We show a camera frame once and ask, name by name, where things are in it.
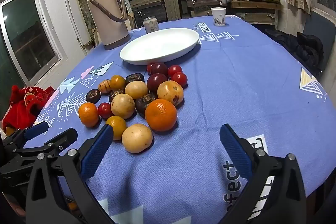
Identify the small orange mandarin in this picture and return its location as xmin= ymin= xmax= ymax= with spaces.
xmin=78 ymin=102 xmax=100 ymax=128

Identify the red cherry tomato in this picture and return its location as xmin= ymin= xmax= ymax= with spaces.
xmin=171 ymin=72 xmax=188 ymax=88
xmin=167 ymin=65 xmax=183 ymax=78
xmin=97 ymin=102 xmax=113 ymax=120

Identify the yellow pear front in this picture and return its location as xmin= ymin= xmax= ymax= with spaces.
xmin=121 ymin=124 xmax=153 ymax=153

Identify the striped tan small melon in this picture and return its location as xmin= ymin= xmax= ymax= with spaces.
xmin=98 ymin=79 xmax=111 ymax=94

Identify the dark mangosteen back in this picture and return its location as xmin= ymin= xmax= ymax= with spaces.
xmin=125 ymin=73 xmax=145 ymax=85

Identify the large orange mandarin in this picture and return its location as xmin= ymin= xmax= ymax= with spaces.
xmin=145 ymin=99 xmax=177 ymax=132

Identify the dark red plum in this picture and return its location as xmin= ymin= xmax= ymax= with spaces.
xmin=150 ymin=63 xmax=168 ymax=76
xmin=147 ymin=73 xmax=167 ymax=94

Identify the dark red plum back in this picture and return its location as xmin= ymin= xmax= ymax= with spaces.
xmin=150 ymin=63 xmax=168 ymax=76

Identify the small yellow orange front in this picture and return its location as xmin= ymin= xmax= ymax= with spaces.
xmin=106 ymin=115 xmax=127 ymax=141

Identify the small yellow orange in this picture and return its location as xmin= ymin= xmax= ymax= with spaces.
xmin=109 ymin=75 xmax=126 ymax=91
xmin=106 ymin=115 xmax=127 ymax=141

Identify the small yellow orange back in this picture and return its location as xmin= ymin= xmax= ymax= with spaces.
xmin=109 ymin=75 xmax=126 ymax=91

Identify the reddish yellow pear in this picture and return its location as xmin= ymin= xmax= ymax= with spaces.
xmin=157 ymin=80 xmax=184 ymax=106

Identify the red cherry tomato back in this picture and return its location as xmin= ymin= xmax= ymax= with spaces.
xmin=167 ymin=65 xmax=183 ymax=78

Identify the red fabric item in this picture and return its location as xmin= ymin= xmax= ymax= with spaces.
xmin=2 ymin=85 xmax=55 ymax=136

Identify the blue patterned tablecloth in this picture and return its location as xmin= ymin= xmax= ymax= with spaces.
xmin=23 ymin=14 xmax=336 ymax=224

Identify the dark clothes pile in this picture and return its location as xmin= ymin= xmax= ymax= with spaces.
xmin=265 ymin=29 xmax=324 ymax=78

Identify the white oval plate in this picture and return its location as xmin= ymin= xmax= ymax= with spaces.
xmin=120 ymin=28 xmax=200 ymax=65

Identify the beige thermos flask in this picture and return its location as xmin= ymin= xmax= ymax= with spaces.
xmin=87 ymin=0 xmax=130 ymax=50

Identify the silver drink can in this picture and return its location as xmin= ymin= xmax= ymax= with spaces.
xmin=143 ymin=16 xmax=159 ymax=34

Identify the white paper cup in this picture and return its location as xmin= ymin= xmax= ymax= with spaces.
xmin=211 ymin=7 xmax=226 ymax=27

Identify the window with grey frame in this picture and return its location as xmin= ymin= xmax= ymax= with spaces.
xmin=1 ymin=0 xmax=65 ymax=111

